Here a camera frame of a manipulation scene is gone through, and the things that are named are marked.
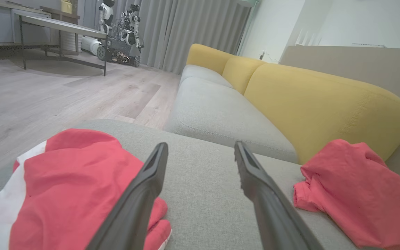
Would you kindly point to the red T-shirt with white sleeves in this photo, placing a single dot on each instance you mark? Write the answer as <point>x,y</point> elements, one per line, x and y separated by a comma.
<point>352,187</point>

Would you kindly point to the white slatted rack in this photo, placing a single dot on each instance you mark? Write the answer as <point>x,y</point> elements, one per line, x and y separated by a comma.
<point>307,37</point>

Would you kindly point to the white humanoid robot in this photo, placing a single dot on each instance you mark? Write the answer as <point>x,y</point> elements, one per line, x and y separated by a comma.
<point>106,15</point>

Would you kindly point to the long grey sofa seat cushion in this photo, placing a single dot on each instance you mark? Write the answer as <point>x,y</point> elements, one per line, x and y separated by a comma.
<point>221,114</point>

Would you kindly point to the white cylinder appliance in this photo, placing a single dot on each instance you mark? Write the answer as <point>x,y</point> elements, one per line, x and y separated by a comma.
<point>90,44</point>

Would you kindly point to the wheeled robot with dark base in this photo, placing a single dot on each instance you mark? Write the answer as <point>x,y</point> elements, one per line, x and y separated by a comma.
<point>125,45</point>

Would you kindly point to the beige wooden panel behind sofa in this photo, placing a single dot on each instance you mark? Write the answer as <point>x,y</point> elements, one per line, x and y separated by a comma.
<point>377,66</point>

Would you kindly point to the short grey sofa seat cushion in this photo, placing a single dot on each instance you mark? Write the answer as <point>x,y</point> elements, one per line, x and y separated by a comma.
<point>200,73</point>

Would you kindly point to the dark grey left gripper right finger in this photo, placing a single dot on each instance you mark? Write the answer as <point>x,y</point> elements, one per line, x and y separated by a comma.
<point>273,215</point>

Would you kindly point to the dark-framed table with grey top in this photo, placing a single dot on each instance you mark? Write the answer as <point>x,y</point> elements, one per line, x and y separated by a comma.
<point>64,26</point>

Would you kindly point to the red shorts with white trim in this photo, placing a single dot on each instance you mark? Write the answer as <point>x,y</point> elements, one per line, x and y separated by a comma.
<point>68,187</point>

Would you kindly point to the large grey fabric sofa ottoman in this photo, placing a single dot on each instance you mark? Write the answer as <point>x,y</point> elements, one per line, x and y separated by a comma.
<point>207,194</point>

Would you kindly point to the black wall plug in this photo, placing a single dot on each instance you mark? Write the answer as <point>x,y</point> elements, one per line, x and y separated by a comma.
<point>262,55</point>

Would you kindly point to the grey pleated curtain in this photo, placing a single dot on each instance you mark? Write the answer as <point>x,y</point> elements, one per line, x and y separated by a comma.
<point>193,31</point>

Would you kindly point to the small yellow sofa back cushion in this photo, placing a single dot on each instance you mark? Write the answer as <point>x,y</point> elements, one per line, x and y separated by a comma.
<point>207,57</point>

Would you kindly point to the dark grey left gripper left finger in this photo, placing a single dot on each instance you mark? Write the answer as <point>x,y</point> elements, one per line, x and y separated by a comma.
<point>134,208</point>

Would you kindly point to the large yellow sofa back cushion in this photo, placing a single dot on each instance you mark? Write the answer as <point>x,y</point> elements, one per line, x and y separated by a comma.
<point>325,107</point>

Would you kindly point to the medium yellow sofa back cushion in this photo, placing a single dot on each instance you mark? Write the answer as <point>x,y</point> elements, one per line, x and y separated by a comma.
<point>241,71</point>

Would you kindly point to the dark wooden shelf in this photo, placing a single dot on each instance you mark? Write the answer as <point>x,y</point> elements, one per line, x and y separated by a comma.
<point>68,15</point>

